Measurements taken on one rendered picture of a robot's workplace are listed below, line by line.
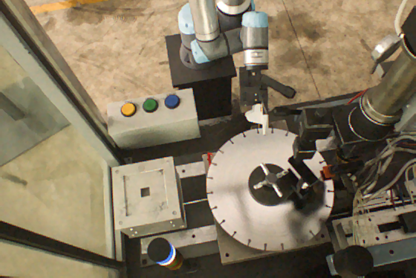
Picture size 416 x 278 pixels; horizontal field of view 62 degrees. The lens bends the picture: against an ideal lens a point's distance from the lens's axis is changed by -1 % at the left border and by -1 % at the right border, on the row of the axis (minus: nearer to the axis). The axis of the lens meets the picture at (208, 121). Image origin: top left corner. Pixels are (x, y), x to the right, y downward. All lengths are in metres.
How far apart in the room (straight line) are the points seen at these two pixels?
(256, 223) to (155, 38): 1.80
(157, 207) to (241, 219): 0.23
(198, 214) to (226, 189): 0.22
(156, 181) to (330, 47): 1.73
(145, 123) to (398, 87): 0.74
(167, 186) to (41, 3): 2.28
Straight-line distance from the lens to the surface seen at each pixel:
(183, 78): 1.34
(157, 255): 0.70
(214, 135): 1.21
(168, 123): 1.08
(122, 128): 1.10
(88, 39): 2.63
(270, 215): 0.92
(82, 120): 0.86
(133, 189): 1.02
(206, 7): 1.02
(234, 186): 0.93
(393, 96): 0.60
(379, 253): 0.86
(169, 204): 0.98
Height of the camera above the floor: 1.84
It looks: 63 degrees down
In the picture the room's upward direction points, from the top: 7 degrees counter-clockwise
